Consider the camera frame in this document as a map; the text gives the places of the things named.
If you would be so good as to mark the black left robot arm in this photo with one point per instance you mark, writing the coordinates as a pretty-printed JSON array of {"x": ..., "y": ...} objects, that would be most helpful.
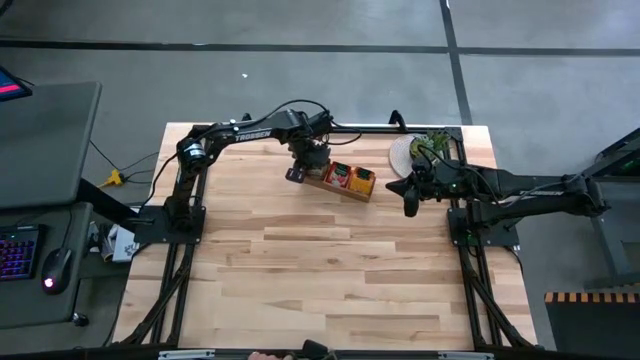
[{"x": 240, "y": 135}]

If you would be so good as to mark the potted succulent plant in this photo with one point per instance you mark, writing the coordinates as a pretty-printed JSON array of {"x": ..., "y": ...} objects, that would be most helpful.
[{"x": 430, "y": 142}]

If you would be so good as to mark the silver metal bracket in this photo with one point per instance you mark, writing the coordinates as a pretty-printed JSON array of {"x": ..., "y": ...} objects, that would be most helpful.
[
  {"x": 186, "y": 355},
  {"x": 465, "y": 356}
]

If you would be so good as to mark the black aluminium table frame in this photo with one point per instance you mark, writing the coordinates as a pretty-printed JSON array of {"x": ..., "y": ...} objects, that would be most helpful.
[{"x": 380, "y": 129}]

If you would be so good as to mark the backlit black keyboard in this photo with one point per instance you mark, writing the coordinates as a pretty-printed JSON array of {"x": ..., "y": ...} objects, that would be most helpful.
[{"x": 17, "y": 252}]

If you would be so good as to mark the black crate with orange stripes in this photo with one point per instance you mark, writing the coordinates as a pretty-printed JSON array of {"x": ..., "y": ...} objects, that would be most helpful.
[{"x": 595, "y": 330}]

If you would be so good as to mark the light grey desk top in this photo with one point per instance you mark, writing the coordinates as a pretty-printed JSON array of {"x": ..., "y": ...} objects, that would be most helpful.
[{"x": 50, "y": 145}]

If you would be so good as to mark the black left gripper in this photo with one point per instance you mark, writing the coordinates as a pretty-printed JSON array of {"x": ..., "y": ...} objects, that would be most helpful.
[{"x": 312, "y": 145}]

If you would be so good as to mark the person's hand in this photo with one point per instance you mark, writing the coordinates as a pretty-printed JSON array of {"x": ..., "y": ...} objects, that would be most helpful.
[{"x": 264, "y": 356}]

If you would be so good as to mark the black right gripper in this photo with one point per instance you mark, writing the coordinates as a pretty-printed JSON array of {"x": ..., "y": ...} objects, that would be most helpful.
[{"x": 440, "y": 182}]

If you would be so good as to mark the black computer mouse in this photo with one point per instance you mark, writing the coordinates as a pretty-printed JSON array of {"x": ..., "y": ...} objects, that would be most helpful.
[{"x": 56, "y": 272}]

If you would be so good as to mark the grey metal table frame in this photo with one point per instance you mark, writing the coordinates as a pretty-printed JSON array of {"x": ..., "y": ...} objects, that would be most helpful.
[{"x": 605, "y": 240}]

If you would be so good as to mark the white cardboard box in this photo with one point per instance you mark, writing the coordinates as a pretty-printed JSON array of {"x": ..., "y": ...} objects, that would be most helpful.
[{"x": 122, "y": 250}]

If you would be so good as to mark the red tea packet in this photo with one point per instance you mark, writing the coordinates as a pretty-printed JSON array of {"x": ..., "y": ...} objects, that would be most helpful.
[{"x": 338, "y": 175}]

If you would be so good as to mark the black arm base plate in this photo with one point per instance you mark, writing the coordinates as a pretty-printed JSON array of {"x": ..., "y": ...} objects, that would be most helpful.
[
  {"x": 150, "y": 235},
  {"x": 502, "y": 237}
]

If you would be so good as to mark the yellow power plug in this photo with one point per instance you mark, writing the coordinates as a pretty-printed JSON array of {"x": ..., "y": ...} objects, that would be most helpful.
[{"x": 114, "y": 178}]

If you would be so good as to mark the small potted plant on plate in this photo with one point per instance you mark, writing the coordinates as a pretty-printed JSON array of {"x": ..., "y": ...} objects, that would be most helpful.
[{"x": 400, "y": 157}]

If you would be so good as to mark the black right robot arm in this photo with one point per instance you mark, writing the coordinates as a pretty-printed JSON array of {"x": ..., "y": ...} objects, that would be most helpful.
[{"x": 530, "y": 192}]

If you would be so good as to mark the beige tea packet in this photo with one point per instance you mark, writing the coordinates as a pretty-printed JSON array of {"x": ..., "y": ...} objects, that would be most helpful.
[{"x": 316, "y": 174}]

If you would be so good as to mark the black round knob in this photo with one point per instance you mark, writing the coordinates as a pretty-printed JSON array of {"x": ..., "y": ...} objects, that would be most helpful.
[{"x": 80, "y": 319}]

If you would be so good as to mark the wooden three-slot organizer box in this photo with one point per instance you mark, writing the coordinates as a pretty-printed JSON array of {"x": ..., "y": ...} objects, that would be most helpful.
[{"x": 345, "y": 192}]

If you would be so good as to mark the dark grey desk top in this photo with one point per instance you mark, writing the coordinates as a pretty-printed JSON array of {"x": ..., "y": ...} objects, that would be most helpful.
[{"x": 30, "y": 305}]

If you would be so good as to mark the black diagonal beam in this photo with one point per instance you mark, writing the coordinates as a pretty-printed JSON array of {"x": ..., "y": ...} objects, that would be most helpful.
[{"x": 107, "y": 204}]

